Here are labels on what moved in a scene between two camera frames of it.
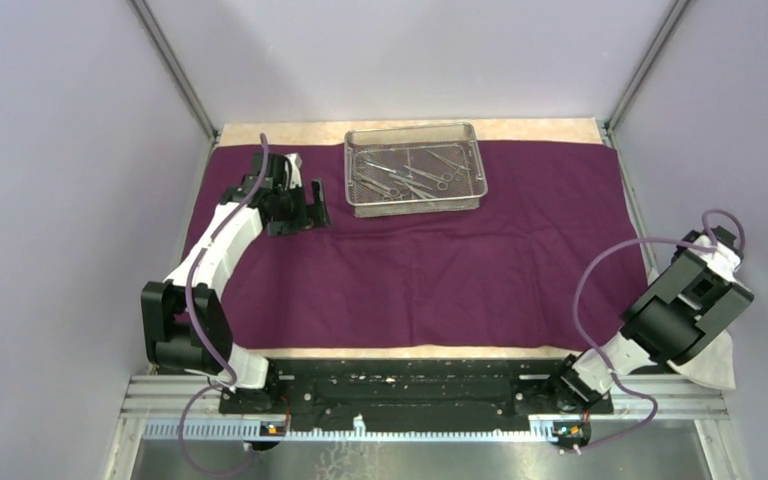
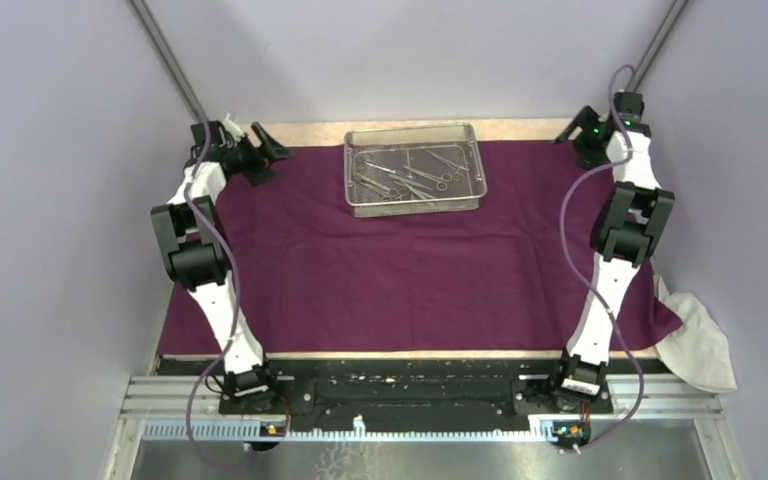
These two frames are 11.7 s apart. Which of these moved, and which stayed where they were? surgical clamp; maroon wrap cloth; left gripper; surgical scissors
Moved: left gripper
Stayed: surgical clamp; surgical scissors; maroon wrap cloth
